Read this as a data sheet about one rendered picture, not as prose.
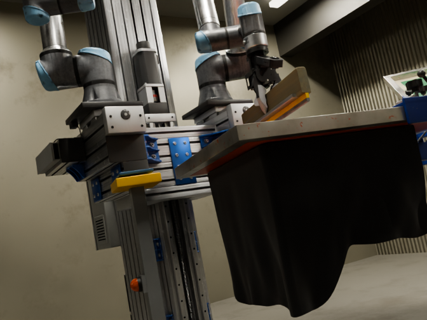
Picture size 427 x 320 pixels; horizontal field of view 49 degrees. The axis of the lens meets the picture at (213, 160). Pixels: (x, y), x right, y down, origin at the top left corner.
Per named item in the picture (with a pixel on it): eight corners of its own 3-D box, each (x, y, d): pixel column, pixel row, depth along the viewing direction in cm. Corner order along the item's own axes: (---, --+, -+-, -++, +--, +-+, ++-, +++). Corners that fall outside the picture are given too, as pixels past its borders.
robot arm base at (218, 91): (192, 113, 202) (188, 91, 204) (222, 112, 210) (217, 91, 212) (210, 101, 190) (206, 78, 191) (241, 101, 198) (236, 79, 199)
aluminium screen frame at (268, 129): (239, 140, 108) (236, 124, 109) (176, 179, 162) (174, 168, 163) (490, 109, 135) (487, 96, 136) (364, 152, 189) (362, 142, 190)
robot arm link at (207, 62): (198, 91, 207) (192, 62, 209) (229, 86, 207) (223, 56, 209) (197, 83, 195) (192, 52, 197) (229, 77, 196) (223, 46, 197)
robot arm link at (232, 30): (225, 33, 168) (225, 20, 157) (256, 28, 168) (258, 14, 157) (229, 54, 167) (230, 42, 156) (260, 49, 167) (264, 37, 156)
